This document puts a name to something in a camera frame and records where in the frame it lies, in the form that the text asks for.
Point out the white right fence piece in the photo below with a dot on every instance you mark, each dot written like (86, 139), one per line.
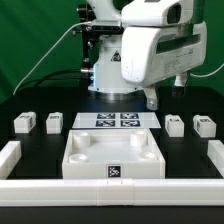
(216, 154)

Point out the white front fence bar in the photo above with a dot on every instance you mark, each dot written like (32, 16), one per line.
(105, 192)

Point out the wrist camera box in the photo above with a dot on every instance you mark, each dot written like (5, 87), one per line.
(156, 13)

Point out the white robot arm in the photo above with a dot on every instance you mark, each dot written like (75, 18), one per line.
(102, 33)

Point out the white square tabletop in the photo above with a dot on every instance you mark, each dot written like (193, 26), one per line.
(112, 154)

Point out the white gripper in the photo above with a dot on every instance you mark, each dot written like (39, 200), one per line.
(150, 55)

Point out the white fence piece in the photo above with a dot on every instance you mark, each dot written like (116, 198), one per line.
(9, 157)
(216, 154)

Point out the white left fence piece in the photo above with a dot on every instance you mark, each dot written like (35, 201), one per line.
(9, 157)

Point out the white marker sheet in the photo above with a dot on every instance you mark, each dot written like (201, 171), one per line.
(116, 120)

